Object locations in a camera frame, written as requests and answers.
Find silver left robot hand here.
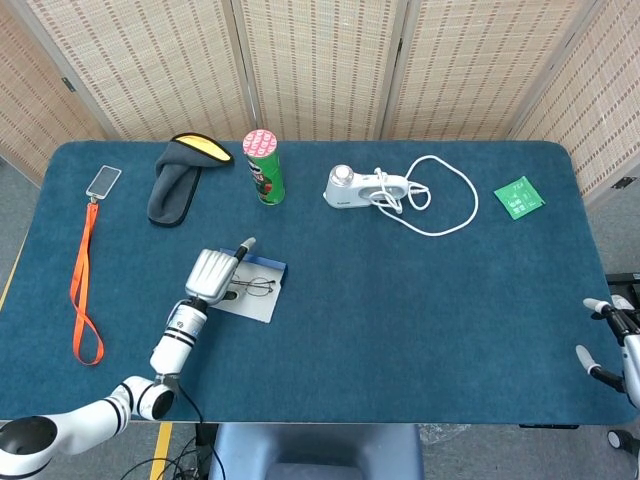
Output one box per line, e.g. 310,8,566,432
184,237,258,305

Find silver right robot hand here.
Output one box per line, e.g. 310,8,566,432
574,294,640,409

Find black thin-frame eyeglasses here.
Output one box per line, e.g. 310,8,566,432
230,276,277,297

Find blue glasses case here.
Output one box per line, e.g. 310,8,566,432
209,247,290,325

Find blue robot base seat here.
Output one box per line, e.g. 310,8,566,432
208,423,425,480

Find grey caster wheel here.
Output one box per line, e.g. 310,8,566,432
607,428,640,456

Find grey folded cloth pouch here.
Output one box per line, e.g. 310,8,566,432
146,132,235,229

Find green Pringles can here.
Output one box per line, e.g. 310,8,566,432
242,128,286,207

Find white handheld garment steamer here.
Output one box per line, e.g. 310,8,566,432
322,164,412,209

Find blue table cloth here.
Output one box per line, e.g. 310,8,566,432
0,139,640,426

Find green tea packet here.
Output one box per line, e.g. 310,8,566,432
493,175,547,221

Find woven bamboo folding screen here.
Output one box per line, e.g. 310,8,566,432
0,0,640,201

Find black equipment frame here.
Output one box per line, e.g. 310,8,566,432
605,271,640,301

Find orange lanyard strap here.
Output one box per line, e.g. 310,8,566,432
69,197,106,367

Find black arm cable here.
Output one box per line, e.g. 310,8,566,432
164,374,224,480

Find white power cable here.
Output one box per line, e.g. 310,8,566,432
373,154,480,238

